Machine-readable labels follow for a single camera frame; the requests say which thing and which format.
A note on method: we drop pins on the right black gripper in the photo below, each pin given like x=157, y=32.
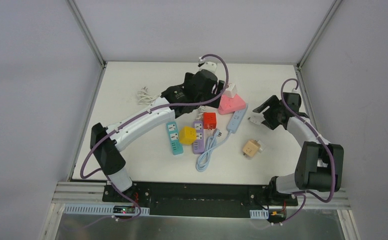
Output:
x=268, y=110

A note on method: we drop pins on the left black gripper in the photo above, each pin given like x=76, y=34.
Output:
x=217, y=88

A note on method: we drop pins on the white plug adapter small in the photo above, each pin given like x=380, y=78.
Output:
x=256, y=119

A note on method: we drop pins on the light blue power strip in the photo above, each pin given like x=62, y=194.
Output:
x=236, y=119

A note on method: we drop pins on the red cube adapter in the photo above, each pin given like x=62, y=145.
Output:
x=210, y=120

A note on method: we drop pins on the beige cube adapter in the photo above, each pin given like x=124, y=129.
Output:
x=252, y=147

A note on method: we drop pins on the yellow cube adapter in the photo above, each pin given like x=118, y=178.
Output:
x=187, y=135

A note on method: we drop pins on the purple power strip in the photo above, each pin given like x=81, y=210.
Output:
x=198, y=145

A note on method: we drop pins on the teal power strip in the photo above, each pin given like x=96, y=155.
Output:
x=173, y=135

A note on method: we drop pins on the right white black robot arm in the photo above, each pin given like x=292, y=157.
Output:
x=319, y=166

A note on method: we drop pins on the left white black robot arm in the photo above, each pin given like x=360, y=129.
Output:
x=107, y=142

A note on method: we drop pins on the pink triangular power socket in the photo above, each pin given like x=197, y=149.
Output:
x=231, y=105

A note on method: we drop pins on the white cube adapter with picture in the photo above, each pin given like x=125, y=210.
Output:
x=231, y=90

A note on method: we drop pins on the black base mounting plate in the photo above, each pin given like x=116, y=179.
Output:
x=206, y=200

